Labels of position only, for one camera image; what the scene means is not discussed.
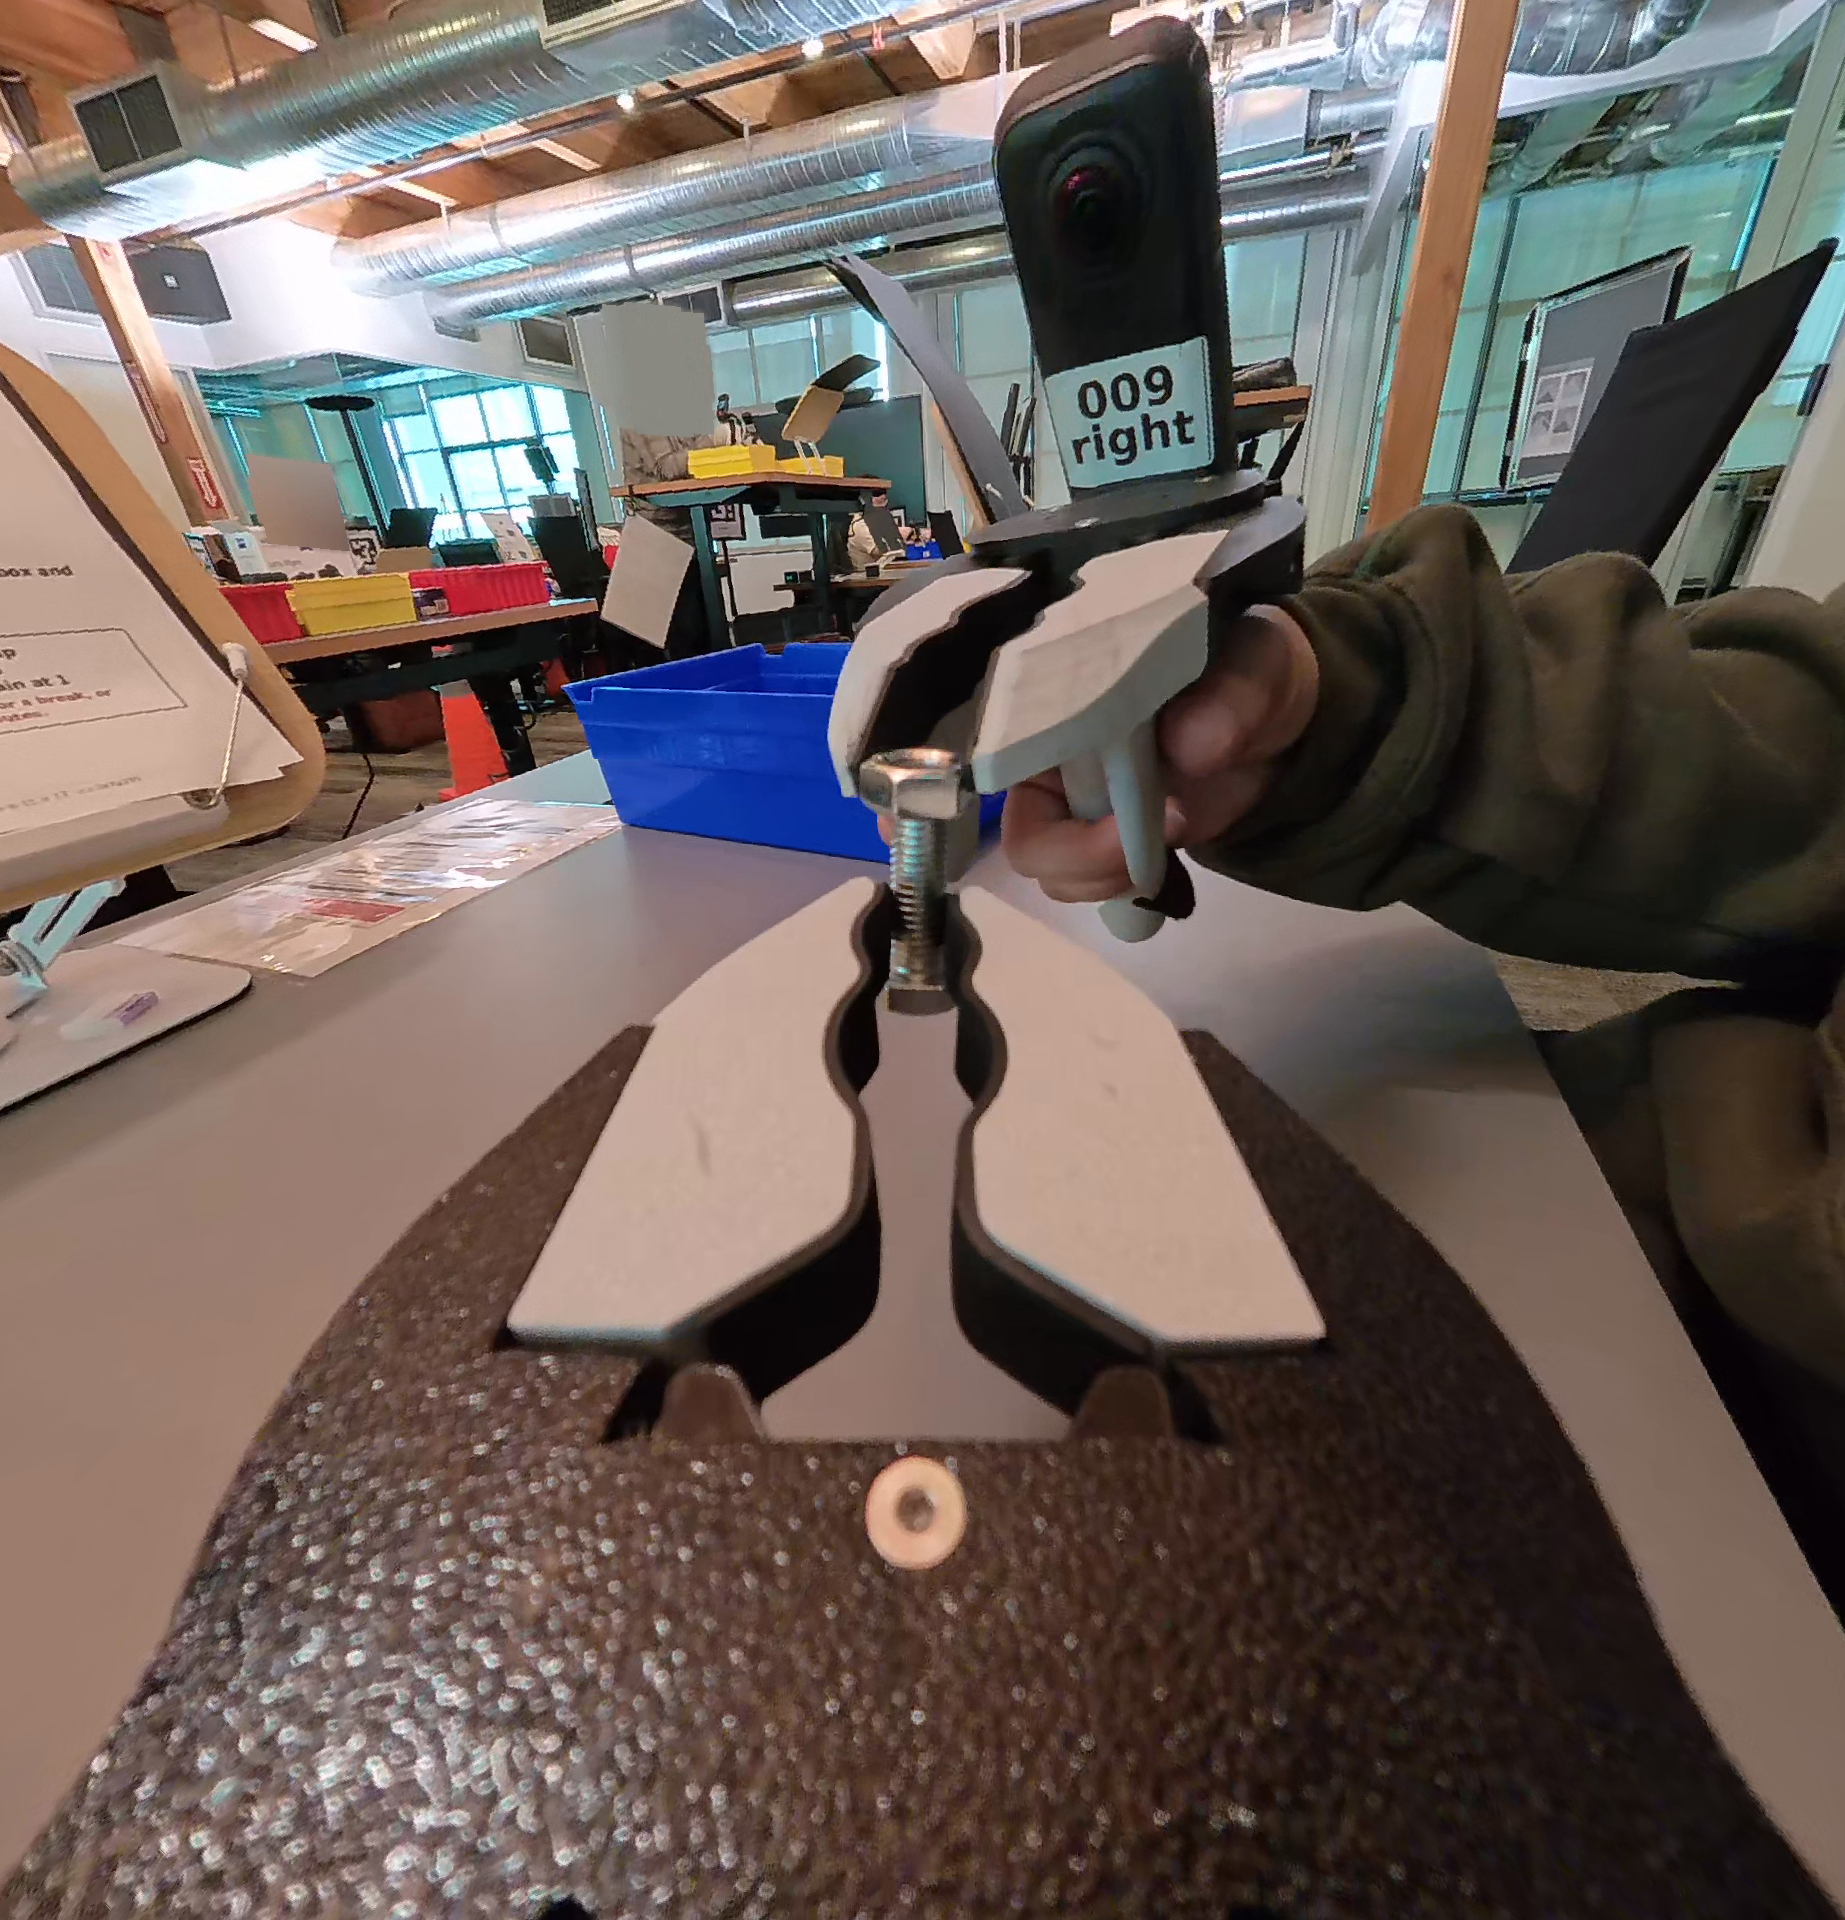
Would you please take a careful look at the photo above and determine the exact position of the grey desk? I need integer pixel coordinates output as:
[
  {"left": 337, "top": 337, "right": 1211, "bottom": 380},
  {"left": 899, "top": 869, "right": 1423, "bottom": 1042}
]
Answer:
[{"left": 0, "top": 752, "right": 1845, "bottom": 1920}]

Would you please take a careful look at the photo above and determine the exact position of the wood-top office table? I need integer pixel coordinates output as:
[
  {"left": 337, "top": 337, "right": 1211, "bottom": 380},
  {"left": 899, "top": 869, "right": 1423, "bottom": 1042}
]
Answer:
[
  {"left": 610, "top": 467, "right": 896, "bottom": 653},
  {"left": 257, "top": 599, "right": 603, "bottom": 752}
]

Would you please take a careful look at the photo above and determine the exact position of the grey flat panel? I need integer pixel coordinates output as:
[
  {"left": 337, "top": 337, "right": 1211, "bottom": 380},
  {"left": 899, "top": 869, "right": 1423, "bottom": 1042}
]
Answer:
[{"left": 599, "top": 515, "right": 698, "bottom": 650}]

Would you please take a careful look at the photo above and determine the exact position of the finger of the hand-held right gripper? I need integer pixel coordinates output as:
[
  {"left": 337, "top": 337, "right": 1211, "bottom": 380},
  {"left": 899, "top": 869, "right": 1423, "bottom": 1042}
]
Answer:
[
  {"left": 970, "top": 532, "right": 1234, "bottom": 798},
  {"left": 828, "top": 561, "right": 1074, "bottom": 803}
]

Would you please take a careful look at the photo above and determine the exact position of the person's right forearm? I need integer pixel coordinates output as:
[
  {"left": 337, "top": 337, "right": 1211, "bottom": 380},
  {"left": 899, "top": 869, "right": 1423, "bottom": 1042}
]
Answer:
[{"left": 1192, "top": 503, "right": 1845, "bottom": 1037}]

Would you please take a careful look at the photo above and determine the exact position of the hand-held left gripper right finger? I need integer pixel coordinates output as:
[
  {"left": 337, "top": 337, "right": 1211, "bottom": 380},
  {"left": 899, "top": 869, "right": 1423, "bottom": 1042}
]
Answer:
[{"left": 952, "top": 886, "right": 1328, "bottom": 1402}]

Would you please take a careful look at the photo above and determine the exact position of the silver hex bolt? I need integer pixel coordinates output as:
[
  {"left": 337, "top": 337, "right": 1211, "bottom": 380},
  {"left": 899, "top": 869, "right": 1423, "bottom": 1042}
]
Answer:
[{"left": 856, "top": 749, "right": 971, "bottom": 975}]

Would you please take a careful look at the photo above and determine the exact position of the orange traffic cone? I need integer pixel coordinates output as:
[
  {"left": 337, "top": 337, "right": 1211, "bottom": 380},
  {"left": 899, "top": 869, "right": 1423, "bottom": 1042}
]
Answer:
[{"left": 436, "top": 679, "right": 513, "bottom": 801}]

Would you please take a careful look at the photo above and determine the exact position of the person's olive jacket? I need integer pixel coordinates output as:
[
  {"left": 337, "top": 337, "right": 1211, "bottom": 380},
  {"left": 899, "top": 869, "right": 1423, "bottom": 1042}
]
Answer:
[{"left": 1522, "top": 902, "right": 1845, "bottom": 1518}]

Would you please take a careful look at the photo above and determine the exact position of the black curved panel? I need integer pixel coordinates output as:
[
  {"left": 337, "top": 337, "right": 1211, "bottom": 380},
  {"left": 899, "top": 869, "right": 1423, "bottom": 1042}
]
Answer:
[{"left": 824, "top": 252, "right": 1029, "bottom": 521}]

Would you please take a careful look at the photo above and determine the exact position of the silver ventilation duct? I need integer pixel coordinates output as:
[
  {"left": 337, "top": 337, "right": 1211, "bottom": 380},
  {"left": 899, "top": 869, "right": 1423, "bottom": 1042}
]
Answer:
[
  {"left": 331, "top": 107, "right": 1043, "bottom": 301},
  {"left": 7, "top": 0, "right": 805, "bottom": 244}
]

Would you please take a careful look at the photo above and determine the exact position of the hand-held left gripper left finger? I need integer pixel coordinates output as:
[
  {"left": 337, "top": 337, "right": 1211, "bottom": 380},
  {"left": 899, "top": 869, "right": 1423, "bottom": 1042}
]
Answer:
[{"left": 504, "top": 876, "right": 882, "bottom": 1397}]

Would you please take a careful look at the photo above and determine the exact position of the person's right hand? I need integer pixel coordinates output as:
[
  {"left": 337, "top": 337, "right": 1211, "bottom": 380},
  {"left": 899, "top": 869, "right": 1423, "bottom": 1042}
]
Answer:
[{"left": 999, "top": 609, "right": 1320, "bottom": 911}]

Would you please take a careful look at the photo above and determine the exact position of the black fabric panel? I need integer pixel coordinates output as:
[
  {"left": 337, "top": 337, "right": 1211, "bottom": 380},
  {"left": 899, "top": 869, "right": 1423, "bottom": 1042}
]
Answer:
[{"left": 1510, "top": 241, "right": 1843, "bottom": 581}]

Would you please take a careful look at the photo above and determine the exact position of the clear plastic sleeve sheet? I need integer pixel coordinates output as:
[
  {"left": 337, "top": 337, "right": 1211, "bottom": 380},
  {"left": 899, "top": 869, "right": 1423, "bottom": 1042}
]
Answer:
[{"left": 114, "top": 795, "right": 624, "bottom": 979}]

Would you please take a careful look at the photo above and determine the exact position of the brown document holder board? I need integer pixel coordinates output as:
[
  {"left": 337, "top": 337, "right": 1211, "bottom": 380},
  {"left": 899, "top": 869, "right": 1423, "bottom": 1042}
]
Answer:
[{"left": 0, "top": 321, "right": 327, "bottom": 925}]

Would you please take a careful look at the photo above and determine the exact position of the black wall speaker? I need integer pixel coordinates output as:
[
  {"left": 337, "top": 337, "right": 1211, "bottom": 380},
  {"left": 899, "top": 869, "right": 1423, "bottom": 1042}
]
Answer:
[{"left": 124, "top": 241, "right": 233, "bottom": 327}]

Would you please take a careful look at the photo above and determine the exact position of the grey pinboard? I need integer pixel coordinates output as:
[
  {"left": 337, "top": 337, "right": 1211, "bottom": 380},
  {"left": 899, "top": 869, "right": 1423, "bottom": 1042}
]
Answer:
[{"left": 1510, "top": 246, "right": 1691, "bottom": 490}]

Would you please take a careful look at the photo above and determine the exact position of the blue plastic bin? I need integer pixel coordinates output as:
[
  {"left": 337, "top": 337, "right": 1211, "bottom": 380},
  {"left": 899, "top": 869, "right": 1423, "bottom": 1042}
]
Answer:
[{"left": 561, "top": 641, "right": 1011, "bottom": 864}]

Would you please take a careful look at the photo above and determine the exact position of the wooden support post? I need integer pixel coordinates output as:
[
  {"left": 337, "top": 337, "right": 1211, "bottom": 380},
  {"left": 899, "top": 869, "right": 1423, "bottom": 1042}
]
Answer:
[
  {"left": 1366, "top": 0, "right": 1524, "bottom": 531},
  {"left": 70, "top": 229, "right": 233, "bottom": 521}
]

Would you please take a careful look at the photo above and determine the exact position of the printed instruction sheet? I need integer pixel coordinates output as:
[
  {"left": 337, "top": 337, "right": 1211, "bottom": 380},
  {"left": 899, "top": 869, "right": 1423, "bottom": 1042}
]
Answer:
[{"left": 0, "top": 337, "right": 302, "bottom": 864}]

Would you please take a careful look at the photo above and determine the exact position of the white document holder base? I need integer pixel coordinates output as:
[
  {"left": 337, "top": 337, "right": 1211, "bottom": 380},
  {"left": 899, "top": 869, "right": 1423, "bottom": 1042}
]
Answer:
[{"left": 0, "top": 876, "right": 251, "bottom": 1133}]

